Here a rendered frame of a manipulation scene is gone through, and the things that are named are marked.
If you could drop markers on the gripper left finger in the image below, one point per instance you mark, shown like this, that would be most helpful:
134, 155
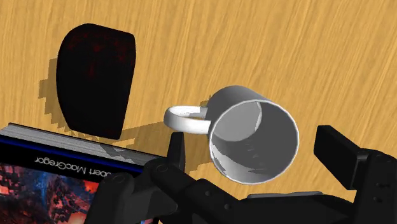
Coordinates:
173, 183

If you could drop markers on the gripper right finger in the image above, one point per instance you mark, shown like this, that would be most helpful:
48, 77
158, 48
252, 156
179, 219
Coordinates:
356, 167

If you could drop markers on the white mug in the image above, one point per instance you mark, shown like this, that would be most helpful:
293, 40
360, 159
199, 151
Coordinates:
248, 136

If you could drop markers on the book with red-blue cover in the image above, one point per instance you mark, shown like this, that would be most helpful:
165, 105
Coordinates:
46, 173

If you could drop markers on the dark red rounded block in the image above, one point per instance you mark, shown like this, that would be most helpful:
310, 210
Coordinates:
94, 80

